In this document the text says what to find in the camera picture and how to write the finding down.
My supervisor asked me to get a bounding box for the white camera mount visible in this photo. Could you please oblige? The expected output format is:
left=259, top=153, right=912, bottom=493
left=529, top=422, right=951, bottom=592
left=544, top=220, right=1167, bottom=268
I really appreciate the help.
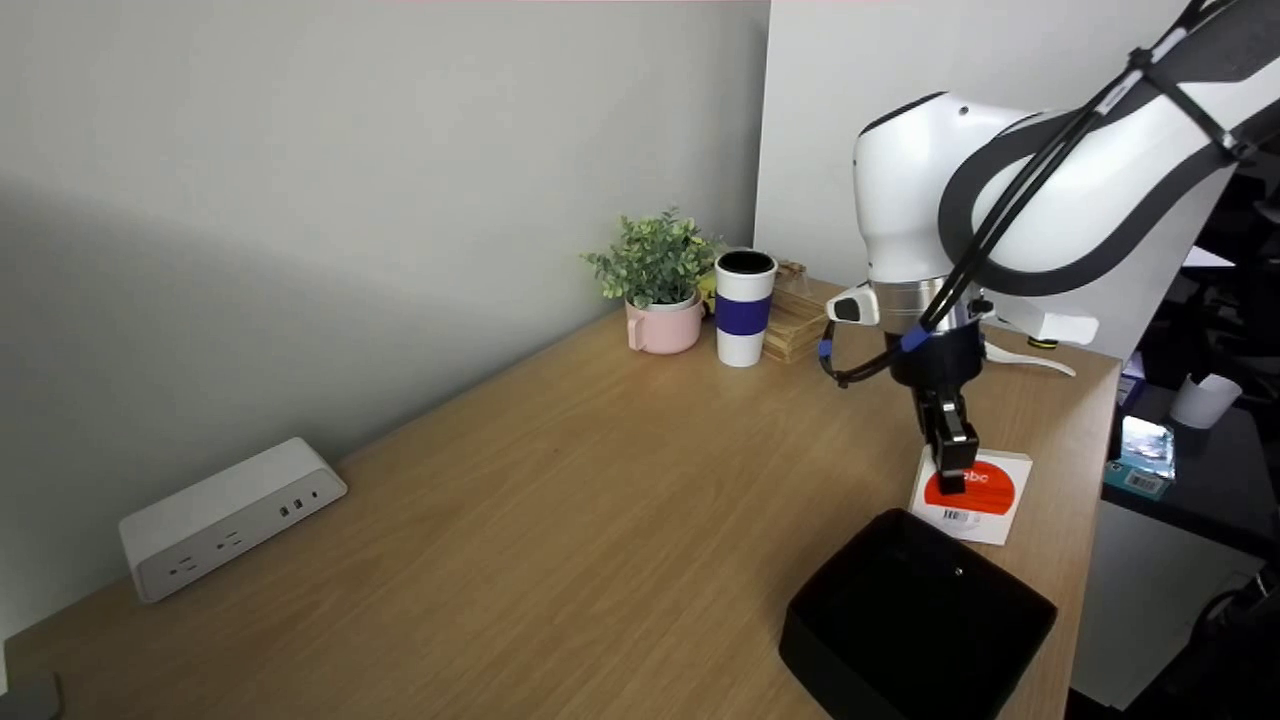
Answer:
left=997, top=302, right=1099, bottom=346

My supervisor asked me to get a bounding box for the white orange abc book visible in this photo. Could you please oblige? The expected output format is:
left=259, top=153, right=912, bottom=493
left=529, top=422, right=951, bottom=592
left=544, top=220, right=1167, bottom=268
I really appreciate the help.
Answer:
left=908, top=446, right=1033, bottom=542

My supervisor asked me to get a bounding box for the white ceramic spoon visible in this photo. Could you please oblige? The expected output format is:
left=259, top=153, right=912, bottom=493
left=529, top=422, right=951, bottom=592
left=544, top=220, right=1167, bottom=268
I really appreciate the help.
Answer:
left=986, top=340, right=1077, bottom=381

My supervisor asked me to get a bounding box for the green plant in pink pot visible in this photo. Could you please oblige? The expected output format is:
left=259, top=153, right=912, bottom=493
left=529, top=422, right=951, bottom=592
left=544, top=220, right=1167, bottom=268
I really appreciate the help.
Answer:
left=583, top=211, right=716, bottom=354

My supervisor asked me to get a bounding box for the white cup with blue band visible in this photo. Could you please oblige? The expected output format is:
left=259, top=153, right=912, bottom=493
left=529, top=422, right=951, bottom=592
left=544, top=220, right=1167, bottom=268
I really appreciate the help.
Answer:
left=716, top=248, right=776, bottom=368

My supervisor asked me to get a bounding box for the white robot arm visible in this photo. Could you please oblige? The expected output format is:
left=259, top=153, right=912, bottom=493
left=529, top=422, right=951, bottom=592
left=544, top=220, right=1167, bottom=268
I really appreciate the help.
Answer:
left=833, top=0, right=1280, bottom=486

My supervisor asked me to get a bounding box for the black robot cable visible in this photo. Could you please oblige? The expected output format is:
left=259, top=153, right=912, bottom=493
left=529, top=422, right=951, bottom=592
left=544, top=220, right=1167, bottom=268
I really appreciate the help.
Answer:
left=811, top=0, right=1280, bottom=390

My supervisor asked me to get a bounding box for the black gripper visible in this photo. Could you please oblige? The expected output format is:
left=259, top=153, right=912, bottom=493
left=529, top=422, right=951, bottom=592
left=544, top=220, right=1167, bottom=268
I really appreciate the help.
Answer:
left=888, top=322, right=986, bottom=495

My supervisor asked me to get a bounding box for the black side table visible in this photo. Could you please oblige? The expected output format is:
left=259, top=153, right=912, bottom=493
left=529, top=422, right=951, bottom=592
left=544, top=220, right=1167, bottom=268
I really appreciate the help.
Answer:
left=1106, top=408, right=1280, bottom=559

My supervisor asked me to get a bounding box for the white cup on side table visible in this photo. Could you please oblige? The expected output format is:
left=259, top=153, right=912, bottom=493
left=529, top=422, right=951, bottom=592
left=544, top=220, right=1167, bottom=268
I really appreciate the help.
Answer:
left=1167, top=370, right=1242, bottom=432

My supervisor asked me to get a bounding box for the small wooden crate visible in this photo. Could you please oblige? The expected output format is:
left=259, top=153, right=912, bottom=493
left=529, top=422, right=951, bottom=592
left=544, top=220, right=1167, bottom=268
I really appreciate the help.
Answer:
left=765, top=258, right=833, bottom=359

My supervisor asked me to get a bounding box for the black square box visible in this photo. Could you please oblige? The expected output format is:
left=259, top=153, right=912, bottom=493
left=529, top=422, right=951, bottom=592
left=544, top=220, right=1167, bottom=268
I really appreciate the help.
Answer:
left=782, top=508, right=1056, bottom=720

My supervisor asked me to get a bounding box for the white power strip box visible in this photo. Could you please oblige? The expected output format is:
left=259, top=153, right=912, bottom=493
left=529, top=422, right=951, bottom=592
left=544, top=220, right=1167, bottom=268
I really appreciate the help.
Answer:
left=122, top=437, right=349, bottom=603

